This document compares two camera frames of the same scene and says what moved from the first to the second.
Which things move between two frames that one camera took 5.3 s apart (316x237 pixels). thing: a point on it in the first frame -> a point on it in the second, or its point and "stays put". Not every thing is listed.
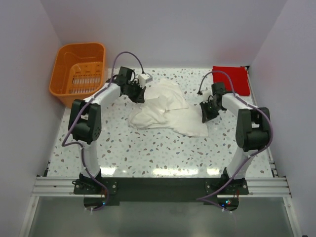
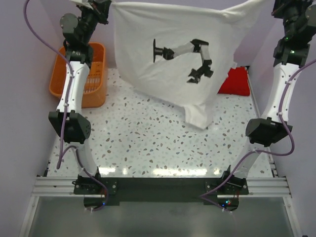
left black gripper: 139,97 -> 100,10
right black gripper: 206,115 -> 281,5
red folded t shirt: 238,76 stays put
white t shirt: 165,107 -> 181,55
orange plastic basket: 77,70 stays put
